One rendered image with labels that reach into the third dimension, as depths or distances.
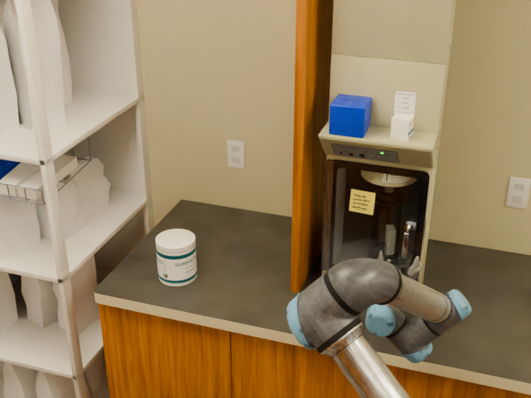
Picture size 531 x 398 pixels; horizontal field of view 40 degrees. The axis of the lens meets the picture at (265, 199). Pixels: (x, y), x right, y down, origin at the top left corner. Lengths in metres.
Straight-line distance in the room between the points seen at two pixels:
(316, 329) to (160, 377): 1.08
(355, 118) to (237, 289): 0.72
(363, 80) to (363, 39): 0.12
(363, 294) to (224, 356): 0.92
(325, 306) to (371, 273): 0.12
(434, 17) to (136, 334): 1.37
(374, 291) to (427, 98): 0.72
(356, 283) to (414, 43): 0.78
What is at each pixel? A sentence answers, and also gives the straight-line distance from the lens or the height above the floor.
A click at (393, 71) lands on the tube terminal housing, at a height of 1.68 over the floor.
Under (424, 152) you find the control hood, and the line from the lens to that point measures 2.05.
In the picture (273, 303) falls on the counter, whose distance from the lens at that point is 2.33.
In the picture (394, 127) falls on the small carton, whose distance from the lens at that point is 2.06.
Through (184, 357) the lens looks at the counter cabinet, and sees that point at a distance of 2.47.
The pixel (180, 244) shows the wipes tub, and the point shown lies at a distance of 2.36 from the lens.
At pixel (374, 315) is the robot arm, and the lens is 1.87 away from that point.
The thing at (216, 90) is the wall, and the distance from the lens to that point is 2.76.
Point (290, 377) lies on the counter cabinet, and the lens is 2.36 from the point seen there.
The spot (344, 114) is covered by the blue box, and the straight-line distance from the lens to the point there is 2.05.
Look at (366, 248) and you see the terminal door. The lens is 2.32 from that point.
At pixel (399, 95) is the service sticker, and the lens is 2.11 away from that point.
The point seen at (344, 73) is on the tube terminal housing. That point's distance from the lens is 2.12.
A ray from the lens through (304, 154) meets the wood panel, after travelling 2.16.
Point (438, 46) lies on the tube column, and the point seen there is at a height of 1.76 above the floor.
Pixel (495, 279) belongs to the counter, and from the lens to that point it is 2.56.
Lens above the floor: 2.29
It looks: 27 degrees down
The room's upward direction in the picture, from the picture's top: straight up
